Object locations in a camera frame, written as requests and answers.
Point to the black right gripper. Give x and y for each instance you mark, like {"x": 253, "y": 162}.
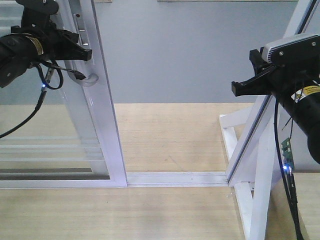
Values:
{"x": 292, "y": 84}

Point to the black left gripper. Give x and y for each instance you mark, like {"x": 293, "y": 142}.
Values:
{"x": 55, "y": 44}

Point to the white framed sliding glass door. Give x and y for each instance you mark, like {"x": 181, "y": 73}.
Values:
{"x": 82, "y": 112}

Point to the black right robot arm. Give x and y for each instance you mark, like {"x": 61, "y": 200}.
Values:
{"x": 307, "y": 117}

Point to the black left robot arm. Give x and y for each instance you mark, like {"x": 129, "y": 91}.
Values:
{"x": 30, "y": 46}

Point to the white door bottom track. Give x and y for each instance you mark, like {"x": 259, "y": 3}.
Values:
{"x": 177, "y": 179}

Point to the green circuit board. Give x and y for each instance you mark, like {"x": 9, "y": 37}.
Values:
{"x": 287, "y": 156}

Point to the grey door handle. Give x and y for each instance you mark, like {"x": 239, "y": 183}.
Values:
{"x": 89, "y": 81}

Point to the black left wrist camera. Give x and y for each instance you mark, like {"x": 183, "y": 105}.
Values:
{"x": 37, "y": 12}

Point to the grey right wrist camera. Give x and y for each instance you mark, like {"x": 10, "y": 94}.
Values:
{"x": 291, "y": 49}

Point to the white triangular support bracket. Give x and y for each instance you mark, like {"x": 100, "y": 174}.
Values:
{"x": 253, "y": 199}

